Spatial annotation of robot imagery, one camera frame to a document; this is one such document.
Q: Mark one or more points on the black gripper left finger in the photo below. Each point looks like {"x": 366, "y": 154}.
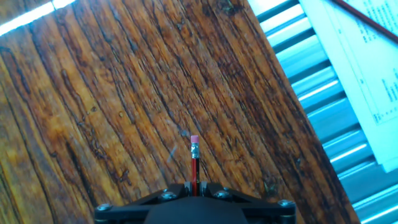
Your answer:
{"x": 136, "y": 208}

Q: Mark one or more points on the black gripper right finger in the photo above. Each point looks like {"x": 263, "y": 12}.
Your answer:
{"x": 258, "y": 208}

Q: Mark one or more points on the red pencil with pink eraser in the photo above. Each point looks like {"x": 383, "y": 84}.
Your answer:
{"x": 195, "y": 168}

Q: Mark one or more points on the dark red pencil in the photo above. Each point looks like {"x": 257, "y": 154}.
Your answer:
{"x": 367, "y": 20}

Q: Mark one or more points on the brown wooden board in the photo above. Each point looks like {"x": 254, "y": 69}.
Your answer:
{"x": 140, "y": 99}

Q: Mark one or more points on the white printed paper sheets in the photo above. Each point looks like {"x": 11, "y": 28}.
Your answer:
{"x": 367, "y": 77}

